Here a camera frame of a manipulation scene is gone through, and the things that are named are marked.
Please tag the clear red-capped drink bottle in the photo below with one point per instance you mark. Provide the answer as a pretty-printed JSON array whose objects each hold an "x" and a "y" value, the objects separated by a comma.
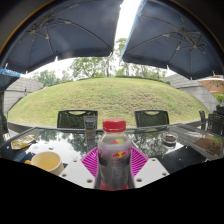
[{"x": 114, "y": 156}]

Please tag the dark slatted chair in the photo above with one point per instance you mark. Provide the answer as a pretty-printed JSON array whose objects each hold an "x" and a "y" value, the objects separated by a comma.
[
  {"x": 216, "y": 124},
  {"x": 202, "y": 119}
]

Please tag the navy umbrella with light-blue edge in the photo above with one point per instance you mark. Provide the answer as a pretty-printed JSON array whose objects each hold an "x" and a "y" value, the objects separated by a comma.
[{"x": 7, "y": 78}]

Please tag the yellow crumpled packet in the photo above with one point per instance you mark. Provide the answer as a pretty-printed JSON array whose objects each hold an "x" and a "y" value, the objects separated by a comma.
[{"x": 22, "y": 142}]

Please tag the large navy patio umbrella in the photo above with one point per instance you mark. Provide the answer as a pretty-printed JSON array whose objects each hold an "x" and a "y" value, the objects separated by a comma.
[
  {"x": 66, "y": 33},
  {"x": 173, "y": 36}
]

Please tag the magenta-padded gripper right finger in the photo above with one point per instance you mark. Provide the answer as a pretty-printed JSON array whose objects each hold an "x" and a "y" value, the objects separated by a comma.
[{"x": 150, "y": 170}]

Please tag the green potted plant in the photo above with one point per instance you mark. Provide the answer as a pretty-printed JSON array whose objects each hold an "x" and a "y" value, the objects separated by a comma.
[{"x": 220, "y": 100}]

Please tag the small round ashtray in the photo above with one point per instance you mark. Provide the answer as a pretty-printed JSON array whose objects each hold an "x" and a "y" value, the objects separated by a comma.
[{"x": 169, "y": 137}]

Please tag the row of green trees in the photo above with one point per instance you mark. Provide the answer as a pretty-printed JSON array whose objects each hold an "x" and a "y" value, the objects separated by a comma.
[{"x": 90, "y": 66}]

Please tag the grey standing tube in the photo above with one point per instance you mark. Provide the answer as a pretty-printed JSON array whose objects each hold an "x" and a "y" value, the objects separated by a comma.
[{"x": 90, "y": 126}]

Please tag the dark mesh-back chair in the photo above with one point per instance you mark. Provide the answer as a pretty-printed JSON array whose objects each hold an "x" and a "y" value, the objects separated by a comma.
[
  {"x": 77, "y": 119},
  {"x": 151, "y": 118}
]

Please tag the beige patio umbrella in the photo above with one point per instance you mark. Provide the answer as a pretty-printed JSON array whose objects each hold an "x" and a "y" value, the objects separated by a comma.
[{"x": 213, "y": 85}]

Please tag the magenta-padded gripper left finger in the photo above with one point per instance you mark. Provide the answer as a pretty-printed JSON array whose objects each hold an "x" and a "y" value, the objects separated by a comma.
[{"x": 76, "y": 171}]

